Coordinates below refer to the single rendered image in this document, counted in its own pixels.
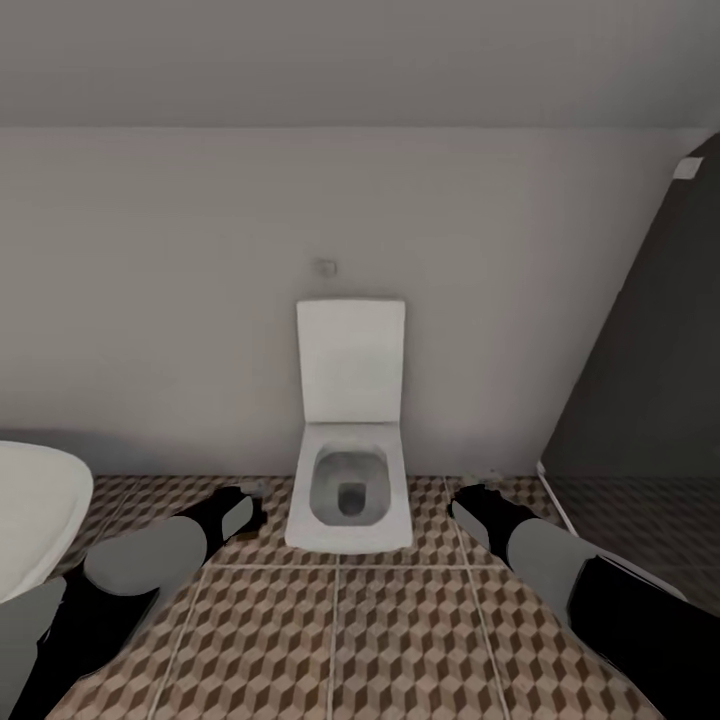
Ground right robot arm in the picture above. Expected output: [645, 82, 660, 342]
[449, 467, 720, 720]

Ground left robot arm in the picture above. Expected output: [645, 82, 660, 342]
[0, 481, 270, 720]

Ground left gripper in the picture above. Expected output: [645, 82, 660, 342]
[237, 505, 268, 534]

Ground mousetrap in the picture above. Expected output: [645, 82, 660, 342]
[236, 497, 263, 542]

